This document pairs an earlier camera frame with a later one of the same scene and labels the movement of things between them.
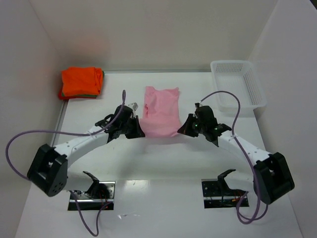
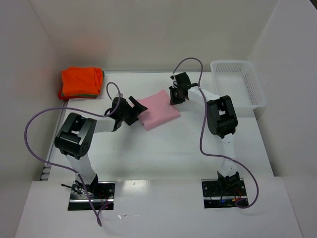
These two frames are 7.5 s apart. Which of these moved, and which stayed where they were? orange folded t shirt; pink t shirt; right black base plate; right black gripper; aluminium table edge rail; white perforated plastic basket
Moved: right black gripper; pink t shirt
Stayed: white perforated plastic basket; aluminium table edge rail; right black base plate; orange folded t shirt
